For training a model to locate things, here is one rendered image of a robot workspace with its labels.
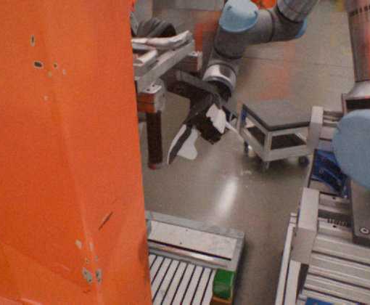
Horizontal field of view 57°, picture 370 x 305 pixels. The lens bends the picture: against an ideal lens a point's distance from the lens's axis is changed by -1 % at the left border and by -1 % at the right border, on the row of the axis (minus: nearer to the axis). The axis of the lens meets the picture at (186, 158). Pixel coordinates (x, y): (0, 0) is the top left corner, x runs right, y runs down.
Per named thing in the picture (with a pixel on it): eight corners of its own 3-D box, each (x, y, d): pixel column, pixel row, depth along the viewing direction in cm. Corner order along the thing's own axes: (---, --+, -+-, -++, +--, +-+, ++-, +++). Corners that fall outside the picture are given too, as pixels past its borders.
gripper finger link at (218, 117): (250, 136, 60) (234, 121, 68) (227, 115, 58) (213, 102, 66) (239, 149, 60) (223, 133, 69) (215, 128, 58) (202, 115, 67)
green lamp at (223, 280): (215, 279, 71) (216, 266, 69) (234, 284, 70) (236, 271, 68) (211, 294, 68) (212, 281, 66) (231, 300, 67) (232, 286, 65)
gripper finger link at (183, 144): (186, 177, 70) (210, 140, 71) (164, 161, 68) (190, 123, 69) (181, 174, 73) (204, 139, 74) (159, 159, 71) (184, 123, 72)
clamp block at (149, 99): (128, 102, 82) (126, 80, 80) (163, 106, 80) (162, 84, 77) (118, 109, 78) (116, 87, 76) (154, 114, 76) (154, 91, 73)
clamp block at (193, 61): (175, 64, 110) (175, 48, 108) (202, 67, 108) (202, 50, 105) (170, 69, 106) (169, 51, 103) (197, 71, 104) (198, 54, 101)
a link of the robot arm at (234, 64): (216, 33, 83) (209, 61, 90) (207, 57, 76) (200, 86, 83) (247, 42, 83) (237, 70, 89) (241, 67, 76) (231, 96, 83)
